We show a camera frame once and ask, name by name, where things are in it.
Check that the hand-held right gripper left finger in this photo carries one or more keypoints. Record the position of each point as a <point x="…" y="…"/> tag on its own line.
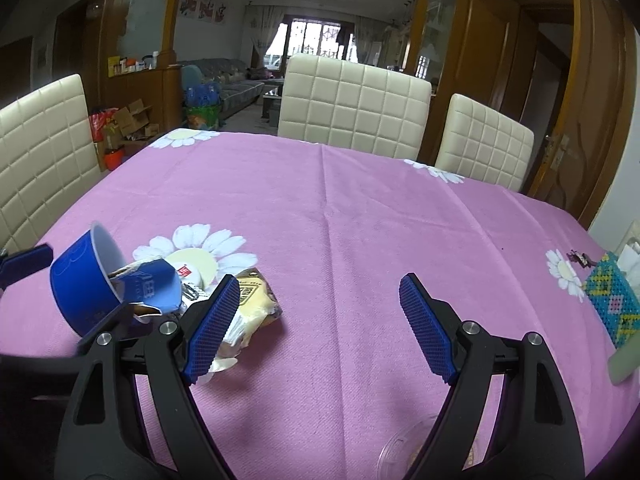
<point x="212" y="330"/>

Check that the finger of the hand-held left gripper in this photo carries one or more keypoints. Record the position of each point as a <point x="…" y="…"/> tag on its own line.
<point x="120" y="322"/>
<point x="27" y="262"/>

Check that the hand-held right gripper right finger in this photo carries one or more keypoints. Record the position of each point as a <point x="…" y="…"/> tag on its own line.
<point x="427" y="330"/>

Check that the yellow snack packet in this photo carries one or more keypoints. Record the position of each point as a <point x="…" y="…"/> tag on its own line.
<point x="255" y="305"/>

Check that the blue paper cup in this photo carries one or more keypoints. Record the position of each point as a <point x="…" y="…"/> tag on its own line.
<point x="75" y="290"/>

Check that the white cap red label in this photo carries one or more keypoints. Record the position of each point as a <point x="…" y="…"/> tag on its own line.
<point x="200" y="265"/>

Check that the silver black foil packet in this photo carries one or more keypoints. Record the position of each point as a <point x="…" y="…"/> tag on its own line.
<point x="192" y="292"/>

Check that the blue white paper carton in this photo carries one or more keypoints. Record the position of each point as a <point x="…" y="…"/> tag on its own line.
<point x="150" y="285"/>

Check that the cream quilted chair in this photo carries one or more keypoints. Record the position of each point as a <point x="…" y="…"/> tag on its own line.
<point x="485" y="145"/>
<point x="355" y="105"/>
<point x="45" y="160"/>

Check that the purple floral tablecloth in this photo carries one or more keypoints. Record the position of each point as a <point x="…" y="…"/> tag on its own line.
<point x="350" y="240"/>

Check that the orange bucket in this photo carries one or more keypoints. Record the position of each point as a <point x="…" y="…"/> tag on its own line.
<point x="114" y="160"/>

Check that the red plastic bag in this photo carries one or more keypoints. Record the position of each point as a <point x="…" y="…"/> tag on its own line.
<point x="102" y="125"/>

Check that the small dark hair clip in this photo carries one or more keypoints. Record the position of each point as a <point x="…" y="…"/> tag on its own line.
<point x="580" y="258"/>

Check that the open cardboard boxes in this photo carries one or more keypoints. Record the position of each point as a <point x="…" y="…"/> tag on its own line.
<point x="135" y="120"/>

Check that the colourful beaded tissue box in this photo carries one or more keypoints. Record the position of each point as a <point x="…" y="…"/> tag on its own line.
<point x="615" y="300"/>

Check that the green thermos flask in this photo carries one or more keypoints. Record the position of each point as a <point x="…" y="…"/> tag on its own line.
<point x="627" y="365"/>

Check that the colourful printed bag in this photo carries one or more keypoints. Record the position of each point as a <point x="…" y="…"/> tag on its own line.
<point x="202" y="117"/>

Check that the low wooden cabinet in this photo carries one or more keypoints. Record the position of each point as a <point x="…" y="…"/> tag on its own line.
<point x="150" y="85"/>

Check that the white tissue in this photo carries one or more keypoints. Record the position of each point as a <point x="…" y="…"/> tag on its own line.
<point x="631" y="252"/>

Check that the row of small bottles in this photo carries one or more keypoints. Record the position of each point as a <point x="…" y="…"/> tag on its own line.
<point x="132" y="65"/>

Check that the blue bottled water pack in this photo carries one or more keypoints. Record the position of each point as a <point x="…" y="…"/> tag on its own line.
<point x="202" y="96"/>

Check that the glass coffee table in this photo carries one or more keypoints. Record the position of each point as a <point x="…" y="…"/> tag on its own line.
<point x="272" y="102"/>

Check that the grey sofa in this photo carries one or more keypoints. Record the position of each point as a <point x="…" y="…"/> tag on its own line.
<point x="230" y="85"/>

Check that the panelled wooden door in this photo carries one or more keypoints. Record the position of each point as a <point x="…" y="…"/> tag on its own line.
<point x="480" y="45"/>

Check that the wooden archway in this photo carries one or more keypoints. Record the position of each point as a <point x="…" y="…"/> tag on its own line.
<point x="172" y="10"/>

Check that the open wooden door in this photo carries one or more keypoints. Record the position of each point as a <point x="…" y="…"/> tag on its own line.
<point x="590" y="85"/>

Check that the light patterned curtain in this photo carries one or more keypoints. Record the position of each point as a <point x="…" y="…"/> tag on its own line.
<point x="265" y="35"/>

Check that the barred window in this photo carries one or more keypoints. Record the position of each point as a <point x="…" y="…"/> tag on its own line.
<point x="315" y="40"/>

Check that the wall pictures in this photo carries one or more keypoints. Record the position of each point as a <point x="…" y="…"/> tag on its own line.
<point x="205" y="5"/>

